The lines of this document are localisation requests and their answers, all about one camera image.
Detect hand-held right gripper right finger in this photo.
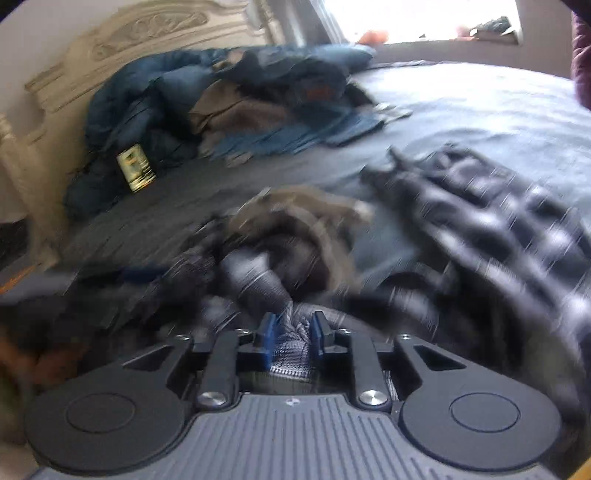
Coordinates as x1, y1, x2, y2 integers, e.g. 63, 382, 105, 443
310, 312, 466, 411

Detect smartphone with lit screen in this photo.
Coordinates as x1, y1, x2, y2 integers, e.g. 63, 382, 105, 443
115, 144, 155, 192

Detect blue denim cloth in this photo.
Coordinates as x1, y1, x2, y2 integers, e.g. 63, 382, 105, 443
212, 113, 384, 160

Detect cream carved bed headboard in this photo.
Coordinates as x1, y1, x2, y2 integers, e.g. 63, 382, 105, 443
0, 0, 278, 259

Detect flat box under shoes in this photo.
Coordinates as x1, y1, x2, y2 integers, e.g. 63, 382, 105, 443
475, 30, 519, 45

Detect beige crumpled garment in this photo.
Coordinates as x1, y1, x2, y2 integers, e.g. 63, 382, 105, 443
189, 80, 296, 144

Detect black white plaid shirt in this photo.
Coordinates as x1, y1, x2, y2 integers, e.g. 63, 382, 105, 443
360, 143, 591, 416

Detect dark shoes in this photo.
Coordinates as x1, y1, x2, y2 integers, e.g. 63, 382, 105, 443
471, 16, 513, 35

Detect grey window curtain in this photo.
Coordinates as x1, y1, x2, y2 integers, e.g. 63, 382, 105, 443
286, 0, 356, 47

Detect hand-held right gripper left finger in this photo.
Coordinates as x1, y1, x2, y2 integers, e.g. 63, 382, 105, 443
122, 312, 277, 411

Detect grey knit garment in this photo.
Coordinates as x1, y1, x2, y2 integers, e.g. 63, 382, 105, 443
219, 249, 324, 384

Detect brown crumpled garment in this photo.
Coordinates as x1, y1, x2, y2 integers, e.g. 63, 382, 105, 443
231, 187, 375, 296

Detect dark cloth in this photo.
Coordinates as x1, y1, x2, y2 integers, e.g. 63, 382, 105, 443
60, 217, 241, 356

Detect dark blue quilted duvet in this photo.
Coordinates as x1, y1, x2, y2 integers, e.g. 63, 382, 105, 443
65, 46, 375, 217

